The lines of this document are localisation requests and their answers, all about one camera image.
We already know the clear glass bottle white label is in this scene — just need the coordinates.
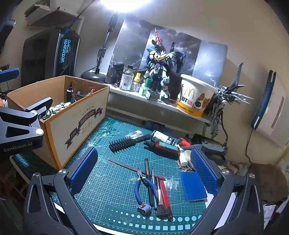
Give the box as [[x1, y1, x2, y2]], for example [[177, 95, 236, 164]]
[[119, 65, 134, 91]]

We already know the wall poster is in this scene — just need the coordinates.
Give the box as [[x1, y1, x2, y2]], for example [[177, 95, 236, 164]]
[[106, 15, 228, 91]]

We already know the green cutting mat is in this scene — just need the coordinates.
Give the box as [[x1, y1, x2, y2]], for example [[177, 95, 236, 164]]
[[11, 115, 208, 230]]

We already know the brown cardboard box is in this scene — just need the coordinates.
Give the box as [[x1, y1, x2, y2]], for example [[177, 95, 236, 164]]
[[6, 75, 110, 170]]

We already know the white blue spray can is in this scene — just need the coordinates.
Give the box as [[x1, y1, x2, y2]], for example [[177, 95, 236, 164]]
[[151, 130, 179, 145]]

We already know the white glue bottle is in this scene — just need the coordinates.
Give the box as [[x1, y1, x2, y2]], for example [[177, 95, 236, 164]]
[[178, 150, 188, 165]]

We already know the dark grey cylindrical tool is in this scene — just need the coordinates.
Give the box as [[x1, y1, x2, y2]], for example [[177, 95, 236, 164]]
[[144, 158, 155, 206]]

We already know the small dark box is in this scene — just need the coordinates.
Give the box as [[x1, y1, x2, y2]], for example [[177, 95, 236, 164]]
[[146, 90, 159, 101]]

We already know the metal file red handle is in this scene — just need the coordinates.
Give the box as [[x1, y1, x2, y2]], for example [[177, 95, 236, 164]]
[[108, 159, 166, 181]]

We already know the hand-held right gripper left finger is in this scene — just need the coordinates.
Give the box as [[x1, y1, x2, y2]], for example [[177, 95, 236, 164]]
[[24, 146, 100, 235]]

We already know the beige flat box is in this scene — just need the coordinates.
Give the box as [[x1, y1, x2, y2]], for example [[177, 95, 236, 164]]
[[255, 74, 287, 145]]

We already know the black desk lamp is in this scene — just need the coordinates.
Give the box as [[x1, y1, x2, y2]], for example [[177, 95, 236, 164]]
[[80, 0, 154, 85]]

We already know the black power cable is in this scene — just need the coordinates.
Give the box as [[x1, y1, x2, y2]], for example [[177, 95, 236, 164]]
[[246, 128, 254, 163]]

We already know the white wall shelf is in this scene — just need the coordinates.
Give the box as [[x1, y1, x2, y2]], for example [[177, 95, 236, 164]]
[[27, 7, 84, 27]]

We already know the blue white power strip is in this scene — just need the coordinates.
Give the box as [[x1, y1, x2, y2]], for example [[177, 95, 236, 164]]
[[251, 70, 277, 130]]

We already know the white riser shelf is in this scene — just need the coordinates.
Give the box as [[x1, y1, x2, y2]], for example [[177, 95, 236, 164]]
[[106, 72, 214, 136]]

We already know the pile of small paint jars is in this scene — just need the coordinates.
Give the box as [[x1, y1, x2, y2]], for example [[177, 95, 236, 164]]
[[38, 101, 75, 119]]

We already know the brass ship wheel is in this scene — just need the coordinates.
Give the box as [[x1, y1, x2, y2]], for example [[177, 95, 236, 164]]
[[177, 158, 197, 171]]

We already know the brown rough block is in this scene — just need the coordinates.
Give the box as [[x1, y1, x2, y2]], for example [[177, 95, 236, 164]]
[[248, 163, 289, 204]]

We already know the black gooseneck stand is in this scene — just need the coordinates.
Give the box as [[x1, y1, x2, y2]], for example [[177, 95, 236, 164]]
[[222, 111, 229, 147]]

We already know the small black object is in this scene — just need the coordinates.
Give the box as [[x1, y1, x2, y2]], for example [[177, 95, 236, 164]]
[[112, 62, 124, 78]]

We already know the small grey plastic gadget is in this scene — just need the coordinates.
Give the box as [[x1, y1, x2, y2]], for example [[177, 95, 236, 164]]
[[137, 203, 151, 214]]

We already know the silver tool black wrapped handle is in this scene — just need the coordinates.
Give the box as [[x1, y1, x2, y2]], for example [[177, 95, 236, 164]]
[[156, 181, 169, 219]]

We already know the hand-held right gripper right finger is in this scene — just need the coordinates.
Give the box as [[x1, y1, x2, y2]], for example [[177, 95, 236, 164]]
[[190, 148, 265, 235]]

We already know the dark winged model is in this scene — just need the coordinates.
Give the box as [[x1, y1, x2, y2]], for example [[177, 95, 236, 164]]
[[209, 61, 254, 140]]

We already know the grey blue pen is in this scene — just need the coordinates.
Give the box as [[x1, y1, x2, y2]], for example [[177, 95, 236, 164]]
[[151, 170, 160, 210]]

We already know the red bottle teal label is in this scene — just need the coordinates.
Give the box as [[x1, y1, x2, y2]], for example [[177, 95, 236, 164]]
[[144, 140, 181, 156]]

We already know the yellow capped bottle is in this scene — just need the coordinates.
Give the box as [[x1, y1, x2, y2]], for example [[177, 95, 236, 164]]
[[131, 73, 141, 92]]

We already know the black dropper bottle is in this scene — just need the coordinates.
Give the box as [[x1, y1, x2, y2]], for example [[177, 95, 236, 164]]
[[66, 82, 76, 102]]

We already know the black computer tower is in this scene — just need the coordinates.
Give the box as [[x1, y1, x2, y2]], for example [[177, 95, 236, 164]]
[[23, 28, 81, 78]]

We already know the paper bucket dog print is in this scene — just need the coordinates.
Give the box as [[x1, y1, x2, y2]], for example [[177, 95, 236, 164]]
[[176, 74, 217, 118]]

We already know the white blue robot model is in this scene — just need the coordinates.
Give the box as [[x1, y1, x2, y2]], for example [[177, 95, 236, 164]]
[[141, 28, 187, 104]]

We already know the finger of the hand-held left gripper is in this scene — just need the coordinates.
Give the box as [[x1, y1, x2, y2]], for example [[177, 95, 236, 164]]
[[0, 97, 53, 144], [0, 68, 21, 83]]

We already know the blue rectangular block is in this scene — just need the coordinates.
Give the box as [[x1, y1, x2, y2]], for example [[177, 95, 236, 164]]
[[180, 172, 208, 202]]

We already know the green capped bottle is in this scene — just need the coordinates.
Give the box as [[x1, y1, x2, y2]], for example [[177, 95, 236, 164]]
[[139, 76, 152, 96]]

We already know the black hair brush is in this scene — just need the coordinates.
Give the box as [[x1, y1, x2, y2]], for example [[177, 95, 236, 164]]
[[109, 134, 152, 153]]

